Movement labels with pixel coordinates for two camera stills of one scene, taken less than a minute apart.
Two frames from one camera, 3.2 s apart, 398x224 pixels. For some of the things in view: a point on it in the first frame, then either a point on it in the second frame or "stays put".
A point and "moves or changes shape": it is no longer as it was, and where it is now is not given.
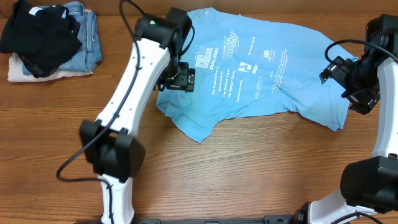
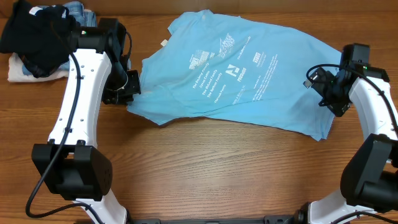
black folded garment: [45, 38] stays put
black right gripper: [367, 99] -> [318, 79]
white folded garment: [17, 73] stays put
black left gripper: [186, 81] -> [127, 98]
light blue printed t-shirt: [246, 65] moves or changes shape
